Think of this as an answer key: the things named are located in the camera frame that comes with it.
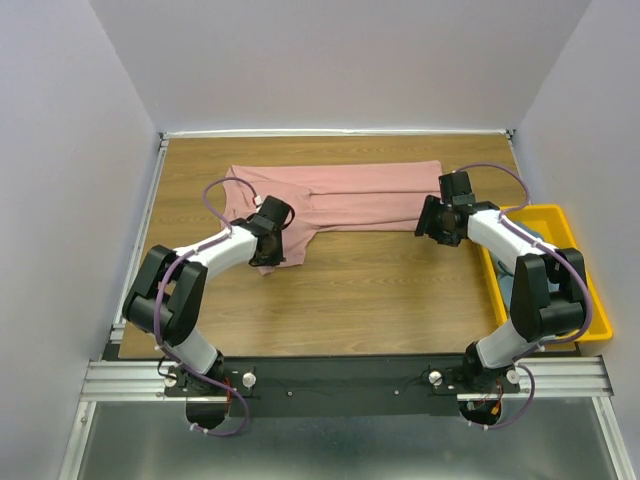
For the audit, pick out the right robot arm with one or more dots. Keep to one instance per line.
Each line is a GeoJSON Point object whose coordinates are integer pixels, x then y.
{"type": "Point", "coordinates": [488, 359]}

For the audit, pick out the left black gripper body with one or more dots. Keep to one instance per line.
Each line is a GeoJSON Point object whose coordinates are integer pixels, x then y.
{"type": "Point", "coordinates": [276, 255]}

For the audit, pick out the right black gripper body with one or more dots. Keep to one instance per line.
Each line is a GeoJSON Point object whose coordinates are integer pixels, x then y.
{"type": "Point", "coordinates": [436, 226]}

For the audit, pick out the yellow plastic bin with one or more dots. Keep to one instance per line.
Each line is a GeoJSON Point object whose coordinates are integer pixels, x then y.
{"type": "Point", "coordinates": [551, 224]}

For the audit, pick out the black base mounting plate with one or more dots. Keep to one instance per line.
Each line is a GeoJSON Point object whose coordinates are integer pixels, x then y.
{"type": "Point", "coordinates": [338, 386]}

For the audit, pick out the pink t shirt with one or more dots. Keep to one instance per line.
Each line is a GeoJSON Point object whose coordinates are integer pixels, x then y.
{"type": "Point", "coordinates": [361, 197]}

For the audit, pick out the blue t shirt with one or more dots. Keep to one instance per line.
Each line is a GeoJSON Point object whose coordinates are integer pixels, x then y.
{"type": "Point", "coordinates": [505, 280]}

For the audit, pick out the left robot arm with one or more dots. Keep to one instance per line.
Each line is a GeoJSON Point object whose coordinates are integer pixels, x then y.
{"type": "Point", "coordinates": [165, 297]}

